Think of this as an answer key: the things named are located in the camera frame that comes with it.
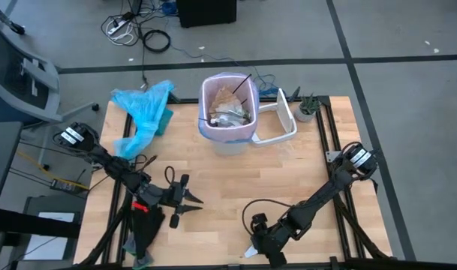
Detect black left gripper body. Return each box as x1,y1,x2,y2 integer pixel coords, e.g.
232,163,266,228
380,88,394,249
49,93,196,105
148,173,191,230

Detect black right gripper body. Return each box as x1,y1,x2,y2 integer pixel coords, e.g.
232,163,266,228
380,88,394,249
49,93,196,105
248,211,291,269

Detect white wrapper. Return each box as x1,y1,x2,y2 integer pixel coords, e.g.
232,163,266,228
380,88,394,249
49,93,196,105
209,112,248,128
243,244,260,260

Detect blue plastic bag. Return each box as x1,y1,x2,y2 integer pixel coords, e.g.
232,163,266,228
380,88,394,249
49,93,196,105
110,79,176,161

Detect white swing bin lid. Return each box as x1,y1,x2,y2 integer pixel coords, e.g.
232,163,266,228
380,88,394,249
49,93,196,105
250,87,299,148

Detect white plastic trash bin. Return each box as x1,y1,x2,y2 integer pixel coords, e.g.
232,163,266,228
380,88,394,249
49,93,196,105
198,72,260,157

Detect pink trash bag blue rim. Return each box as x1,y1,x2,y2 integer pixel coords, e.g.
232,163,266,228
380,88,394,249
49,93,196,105
197,71,260,145

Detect black work gloves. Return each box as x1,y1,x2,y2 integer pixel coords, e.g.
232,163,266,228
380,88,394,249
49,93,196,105
131,204,166,260

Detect small black device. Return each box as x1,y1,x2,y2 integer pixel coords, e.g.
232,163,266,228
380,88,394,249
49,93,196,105
49,178,82,193

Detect black cabinet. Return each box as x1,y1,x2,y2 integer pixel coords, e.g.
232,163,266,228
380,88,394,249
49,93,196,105
22,194,87,262

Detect white paper on cabinet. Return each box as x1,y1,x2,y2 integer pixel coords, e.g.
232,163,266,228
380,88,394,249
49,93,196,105
24,211,76,260

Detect potted succulent plant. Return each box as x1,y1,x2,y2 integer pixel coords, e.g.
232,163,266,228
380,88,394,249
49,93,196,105
293,92,323,123

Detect black pointed plastic piece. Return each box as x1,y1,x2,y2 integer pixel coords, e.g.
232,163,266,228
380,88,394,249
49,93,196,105
287,85,302,104

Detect white power strip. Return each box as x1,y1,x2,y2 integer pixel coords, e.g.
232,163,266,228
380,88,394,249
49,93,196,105
107,17,131,37

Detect black computer case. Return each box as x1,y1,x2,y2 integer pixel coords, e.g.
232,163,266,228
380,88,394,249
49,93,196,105
175,0,238,29

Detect grey office chair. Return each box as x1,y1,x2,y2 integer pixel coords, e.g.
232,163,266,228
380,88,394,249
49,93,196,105
0,10,101,151

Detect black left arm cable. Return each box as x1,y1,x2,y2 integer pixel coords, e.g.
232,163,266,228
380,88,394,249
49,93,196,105
134,152,177,185

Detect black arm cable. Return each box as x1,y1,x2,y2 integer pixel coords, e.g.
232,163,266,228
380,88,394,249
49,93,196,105
134,152,177,185
241,198,295,236

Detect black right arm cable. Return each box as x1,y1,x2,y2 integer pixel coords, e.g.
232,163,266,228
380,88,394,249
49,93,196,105
241,198,295,236

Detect yellow cable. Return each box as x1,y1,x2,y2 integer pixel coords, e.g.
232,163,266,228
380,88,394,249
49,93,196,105
17,149,91,191

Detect coiled black cable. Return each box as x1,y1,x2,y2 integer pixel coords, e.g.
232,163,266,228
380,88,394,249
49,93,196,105
142,28,172,54

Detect white cable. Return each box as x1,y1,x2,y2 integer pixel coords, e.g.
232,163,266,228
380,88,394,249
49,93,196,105
104,19,140,47

